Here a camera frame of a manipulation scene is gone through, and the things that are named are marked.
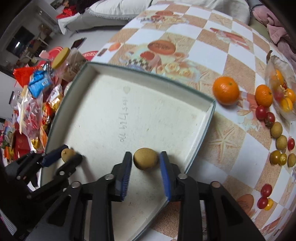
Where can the yellow cherry tomato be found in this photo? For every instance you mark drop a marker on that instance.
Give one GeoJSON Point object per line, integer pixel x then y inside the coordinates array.
{"type": "Point", "coordinates": [269, 205]}

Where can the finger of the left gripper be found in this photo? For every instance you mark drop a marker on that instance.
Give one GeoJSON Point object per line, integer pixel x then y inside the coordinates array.
{"type": "Point", "coordinates": [30, 164]}
{"type": "Point", "coordinates": [60, 179]}

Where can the red cherry tomato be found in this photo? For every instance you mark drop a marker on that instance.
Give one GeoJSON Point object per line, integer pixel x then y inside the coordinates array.
{"type": "Point", "coordinates": [266, 190]}
{"type": "Point", "coordinates": [262, 202]}

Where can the large orange tangerine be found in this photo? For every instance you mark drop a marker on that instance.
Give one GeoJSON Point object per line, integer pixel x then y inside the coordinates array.
{"type": "Point", "coordinates": [226, 90]}

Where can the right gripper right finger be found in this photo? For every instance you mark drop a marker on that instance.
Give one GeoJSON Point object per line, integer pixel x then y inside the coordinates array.
{"type": "Point", "coordinates": [182, 188]}

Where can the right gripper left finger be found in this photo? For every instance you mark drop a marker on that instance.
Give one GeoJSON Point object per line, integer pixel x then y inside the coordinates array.
{"type": "Point", "coordinates": [109, 188]}

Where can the patterned plastic tablecloth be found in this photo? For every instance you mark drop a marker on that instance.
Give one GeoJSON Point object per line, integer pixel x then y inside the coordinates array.
{"type": "Point", "coordinates": [196, 45]}

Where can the white shallow tray box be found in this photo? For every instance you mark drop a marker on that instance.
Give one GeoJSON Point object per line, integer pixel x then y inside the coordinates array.
{"type": "Point", "coordinates": [110, 110]}

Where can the small brown longan fruit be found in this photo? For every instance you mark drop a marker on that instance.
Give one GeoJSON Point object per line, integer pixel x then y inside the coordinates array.
{"type": "Point", "coordinates": [67, 154]}

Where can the smaller orange tangerine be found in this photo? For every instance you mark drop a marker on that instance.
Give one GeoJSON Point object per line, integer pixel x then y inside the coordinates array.
{"type": "Point", "coordinates": [264, 96]}

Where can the pink blanket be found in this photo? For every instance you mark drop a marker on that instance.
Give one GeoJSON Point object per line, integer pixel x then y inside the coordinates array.
{"type": "Point", "coordinates": [276, 30]}

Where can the clear glass fruit bowl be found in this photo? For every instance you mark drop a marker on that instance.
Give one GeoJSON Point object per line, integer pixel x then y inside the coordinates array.
{"type": "Point", "coordinates": [280, 78]}

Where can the blue snack packet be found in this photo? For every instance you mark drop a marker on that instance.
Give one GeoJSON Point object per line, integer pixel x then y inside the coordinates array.
{"type": "Point", "coordinates": [39, 82]}

